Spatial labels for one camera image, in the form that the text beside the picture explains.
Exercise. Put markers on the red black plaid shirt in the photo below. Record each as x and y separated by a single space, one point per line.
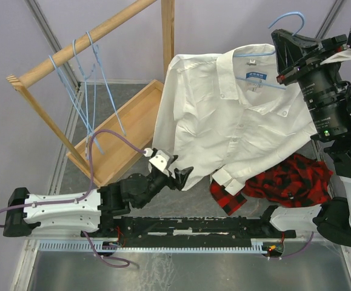
296 182

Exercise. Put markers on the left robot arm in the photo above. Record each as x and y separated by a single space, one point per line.
93 211

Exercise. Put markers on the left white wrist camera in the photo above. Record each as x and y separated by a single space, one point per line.
159 160

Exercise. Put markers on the blue wire hanger front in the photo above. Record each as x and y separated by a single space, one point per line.
72 95

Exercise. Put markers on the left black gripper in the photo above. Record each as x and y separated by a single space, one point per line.
181 177

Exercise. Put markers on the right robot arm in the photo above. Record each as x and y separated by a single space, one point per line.
328 98

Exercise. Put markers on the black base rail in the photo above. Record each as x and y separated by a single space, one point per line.
144 231

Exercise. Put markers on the wooden clothes rack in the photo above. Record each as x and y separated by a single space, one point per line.
139 113

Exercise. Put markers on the grey slotted cable duct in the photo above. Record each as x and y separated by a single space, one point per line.
59 245

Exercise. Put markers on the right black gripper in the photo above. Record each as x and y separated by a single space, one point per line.
293 48

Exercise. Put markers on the white shirt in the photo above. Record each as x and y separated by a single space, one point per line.
224 115

